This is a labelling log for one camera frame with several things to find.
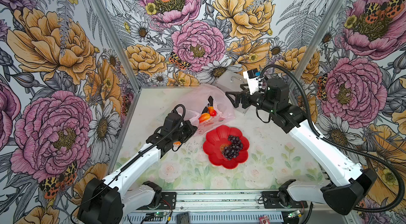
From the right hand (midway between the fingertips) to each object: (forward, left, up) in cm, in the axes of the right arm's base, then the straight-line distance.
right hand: (234, 94), depth 69 cm
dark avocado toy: (+19, +10, -25) cm, 33 cm away
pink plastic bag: (+16, +19, -21) cm, 33 cm away
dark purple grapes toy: (-12, -1, -32) cm, 34 cm away
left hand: (-6, +17, -21) cm, 27 cm away
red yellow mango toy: (+11, +14, -33) cm, 37 cm away
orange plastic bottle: (-14, +26, -16) cm, 34 cm away
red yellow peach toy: (+15, +9, -31) cm, 36 cm away
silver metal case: (+30, -4, -20) cm, 36 cm away
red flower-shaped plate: (-3, +7, -36) cm, 37 cm away
